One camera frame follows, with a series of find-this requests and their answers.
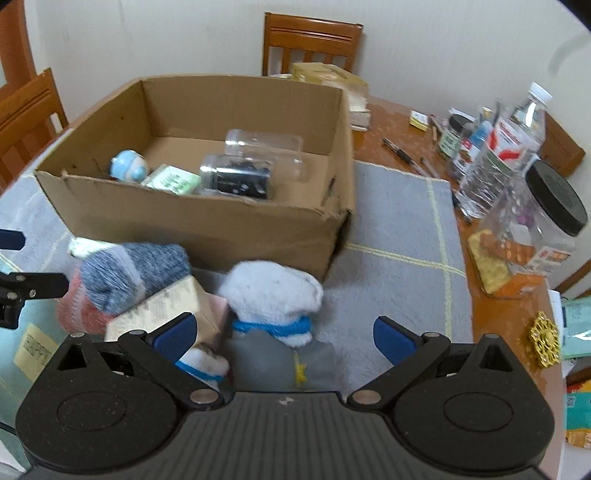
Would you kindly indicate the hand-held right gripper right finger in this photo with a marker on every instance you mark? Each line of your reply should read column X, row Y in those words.
column 395, row 341

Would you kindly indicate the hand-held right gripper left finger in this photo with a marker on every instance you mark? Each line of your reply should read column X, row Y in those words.
column 178, row 339

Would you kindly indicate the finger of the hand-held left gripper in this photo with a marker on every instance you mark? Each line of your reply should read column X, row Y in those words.
column 11, row 240
column 37, row 284

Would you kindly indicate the white sock with blue stripe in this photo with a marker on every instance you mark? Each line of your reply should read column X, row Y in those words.
column 205, row 362
column 272, row 290

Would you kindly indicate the beige small carton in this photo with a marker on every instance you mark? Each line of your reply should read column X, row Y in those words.
column 157, row 309

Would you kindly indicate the pink knit sock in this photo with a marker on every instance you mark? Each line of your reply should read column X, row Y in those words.
column 78, row 309

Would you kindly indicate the blue knit sock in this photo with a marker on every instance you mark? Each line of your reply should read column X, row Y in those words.
column 134, row 272

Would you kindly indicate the brown cardboard box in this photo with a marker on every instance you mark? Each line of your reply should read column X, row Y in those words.
column 207, row 230

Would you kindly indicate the blue white toy figurine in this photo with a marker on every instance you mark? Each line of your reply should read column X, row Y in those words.
column 129, row 167

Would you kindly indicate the white green patterned box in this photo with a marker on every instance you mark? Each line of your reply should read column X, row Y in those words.
column 173, row 181

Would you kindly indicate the clear jar with black contents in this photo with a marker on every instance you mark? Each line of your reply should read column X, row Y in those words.
column 235, row 180

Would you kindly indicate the clear plastic jar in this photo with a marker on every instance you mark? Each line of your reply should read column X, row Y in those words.
column 268, row 143

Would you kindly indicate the blue checked towel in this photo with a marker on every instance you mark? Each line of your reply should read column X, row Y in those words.
column 397, row 221

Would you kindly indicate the gold snowflake ornament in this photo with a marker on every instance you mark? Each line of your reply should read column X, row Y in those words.
column 545, row 339

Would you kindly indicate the teal packet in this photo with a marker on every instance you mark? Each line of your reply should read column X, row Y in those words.
column 577, row 327

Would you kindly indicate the black pen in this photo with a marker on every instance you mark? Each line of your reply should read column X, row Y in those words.
column 401, row 151

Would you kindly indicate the large jar with black lid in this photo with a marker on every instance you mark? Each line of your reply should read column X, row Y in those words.
column 540, row 217

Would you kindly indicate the green yellow snack packet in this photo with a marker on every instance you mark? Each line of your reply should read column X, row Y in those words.
column 579, row 417

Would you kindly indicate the dark-lidded small jar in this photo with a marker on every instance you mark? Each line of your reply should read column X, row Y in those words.
column 452, row 136

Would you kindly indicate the clear water bottle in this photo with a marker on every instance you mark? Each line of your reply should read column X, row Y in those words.
column 503, row 152

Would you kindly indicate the small yellow box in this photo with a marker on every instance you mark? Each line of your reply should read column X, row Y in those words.
column 419, row 121

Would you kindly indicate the yellow-lidded small bottle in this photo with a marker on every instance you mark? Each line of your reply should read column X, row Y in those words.
column 485, row 114

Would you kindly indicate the yellow tissue pack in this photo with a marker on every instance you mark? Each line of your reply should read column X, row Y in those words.
column 330, row 78

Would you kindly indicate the wooden door frame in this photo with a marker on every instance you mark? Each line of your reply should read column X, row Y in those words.
column 14, row 41

